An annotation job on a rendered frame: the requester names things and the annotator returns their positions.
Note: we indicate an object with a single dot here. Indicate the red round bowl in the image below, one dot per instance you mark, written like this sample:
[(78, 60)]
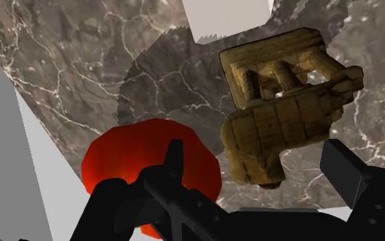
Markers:
[(138, 150)]

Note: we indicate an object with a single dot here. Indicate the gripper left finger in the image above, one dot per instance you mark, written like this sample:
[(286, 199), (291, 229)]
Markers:
[(165, 200)]

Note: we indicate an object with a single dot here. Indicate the tan wooden block toy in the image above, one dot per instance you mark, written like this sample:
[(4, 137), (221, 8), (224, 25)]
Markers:
[(272, 127)]

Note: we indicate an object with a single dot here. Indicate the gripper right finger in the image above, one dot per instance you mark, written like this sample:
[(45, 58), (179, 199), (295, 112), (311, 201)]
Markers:
[(362, 180)]

